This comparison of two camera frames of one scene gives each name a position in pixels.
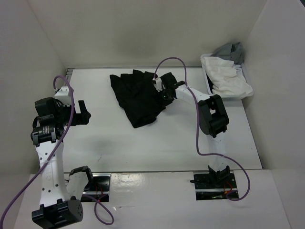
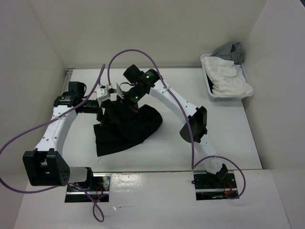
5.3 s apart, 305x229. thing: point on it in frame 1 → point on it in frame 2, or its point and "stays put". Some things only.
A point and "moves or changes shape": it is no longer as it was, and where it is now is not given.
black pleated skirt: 137,96 moves or changes shape
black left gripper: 82,118 → 99,113
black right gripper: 166,102 → 128,106
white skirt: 226,77 stays put
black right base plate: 210,186 stays put
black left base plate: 98,188 stays put
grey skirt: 234,52 stays put
